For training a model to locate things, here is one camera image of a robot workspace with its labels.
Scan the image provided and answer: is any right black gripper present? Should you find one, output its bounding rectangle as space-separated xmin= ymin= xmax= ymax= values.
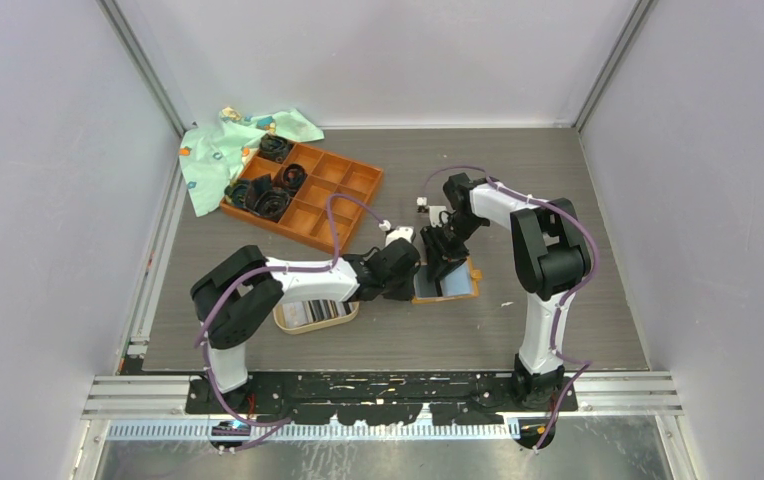
xmin=421 ymin=215 xmax=487 ymax=282

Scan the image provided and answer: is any orange leather card holder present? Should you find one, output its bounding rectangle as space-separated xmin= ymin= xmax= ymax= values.
xmin=411 ymin=259 xmax=483 ymax=304

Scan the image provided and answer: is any oval wooden card tray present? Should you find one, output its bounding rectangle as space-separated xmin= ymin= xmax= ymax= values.
xmin=273 ymin=300 xmax=359 ymax=335

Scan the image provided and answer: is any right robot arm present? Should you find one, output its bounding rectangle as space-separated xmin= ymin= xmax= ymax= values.
xmin=420 ymin=173 xmax=596 ymax=411

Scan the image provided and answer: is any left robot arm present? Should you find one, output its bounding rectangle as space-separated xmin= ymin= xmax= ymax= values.
xmin=190 ymin=238 xmax=420 ymax=413

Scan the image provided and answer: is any stack of credit cards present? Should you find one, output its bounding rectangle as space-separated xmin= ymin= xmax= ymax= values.
xmin=282 ymin=300 xmax=353 ymax=328

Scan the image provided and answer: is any orange compartment organizer tray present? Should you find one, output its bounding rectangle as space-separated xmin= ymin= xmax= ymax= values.
xmin=220 ymin=140 xmax=384 ymax=253

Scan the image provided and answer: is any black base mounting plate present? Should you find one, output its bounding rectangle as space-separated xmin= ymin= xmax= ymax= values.
xmin=184 ymin=371 xmax=578 ymax=426

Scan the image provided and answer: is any rolled dark belt middle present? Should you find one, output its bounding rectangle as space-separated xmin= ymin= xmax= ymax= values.
xmin=278 ymin=163 xmax=308 ymax=196

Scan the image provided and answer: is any rolled dark belt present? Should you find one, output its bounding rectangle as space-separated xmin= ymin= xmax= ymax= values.
xmin=258 ymin=133 xmax=294 ymax=164
xmin=245 ymin=175 xmax=292 ymax=222
xmin=224 ymin=178 xmax=252 ymax=209
xmin=278 ymin=163 xmax=308 ymax=196

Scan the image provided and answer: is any rolled dark belt front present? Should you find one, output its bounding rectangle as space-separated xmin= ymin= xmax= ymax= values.
xmin=245 ymin=175 xmax=292 ymax=222

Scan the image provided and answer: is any rolled dark belt top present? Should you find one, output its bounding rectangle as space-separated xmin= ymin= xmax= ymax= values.
xmin=258 ymin=133 xmax=294 ymax=164

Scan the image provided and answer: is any rolled dark belt left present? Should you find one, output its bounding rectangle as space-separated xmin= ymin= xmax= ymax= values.
xmin=224 ymin=178 xmax=252 ymax=209

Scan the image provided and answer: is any green patterned cloth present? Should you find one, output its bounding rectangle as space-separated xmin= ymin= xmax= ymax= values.
xmin=178 ymin=107 xmax=324 ymax=217

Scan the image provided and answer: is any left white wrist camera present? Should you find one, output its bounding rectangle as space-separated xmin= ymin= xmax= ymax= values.
xmin=385 ymin=226 xmax=415 ymax=246

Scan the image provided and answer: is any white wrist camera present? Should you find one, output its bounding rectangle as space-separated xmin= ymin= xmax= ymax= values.
xmin=416 ymin=196 xmax=448 ymax=227
xmin=385 ymin=226 xmax=415 ymax=246

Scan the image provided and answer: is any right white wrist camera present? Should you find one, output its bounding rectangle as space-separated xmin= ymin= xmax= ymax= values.
xmin=416 ymin=196 xmax=448 ymax=227

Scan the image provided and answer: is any white slotted cable duct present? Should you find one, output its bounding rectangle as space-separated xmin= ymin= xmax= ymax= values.
xmin=106 ymin=418 xmax=520 ymax=441

